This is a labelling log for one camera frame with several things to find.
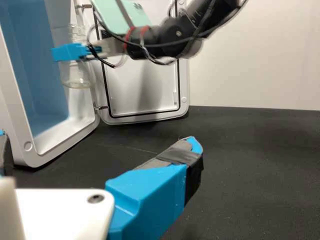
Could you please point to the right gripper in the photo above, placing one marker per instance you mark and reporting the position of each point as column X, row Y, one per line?
column 111, row 47

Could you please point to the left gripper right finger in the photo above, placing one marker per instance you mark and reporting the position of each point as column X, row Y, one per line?
column 150, row 195

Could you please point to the incubator door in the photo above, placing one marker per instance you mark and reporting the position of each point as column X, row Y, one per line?
column 142, row 87

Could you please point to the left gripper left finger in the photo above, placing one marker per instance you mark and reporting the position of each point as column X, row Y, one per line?
column 3, row 152

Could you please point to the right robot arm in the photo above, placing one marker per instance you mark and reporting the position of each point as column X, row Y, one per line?
column 190, row 22

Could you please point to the right wrist camera phone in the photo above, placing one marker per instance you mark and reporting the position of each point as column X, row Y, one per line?
column 120, row 15

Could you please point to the clear flask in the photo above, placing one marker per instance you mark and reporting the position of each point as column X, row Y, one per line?
column 75, row 80

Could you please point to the white incubator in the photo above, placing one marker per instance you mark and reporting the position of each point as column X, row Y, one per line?
column 37, row 75

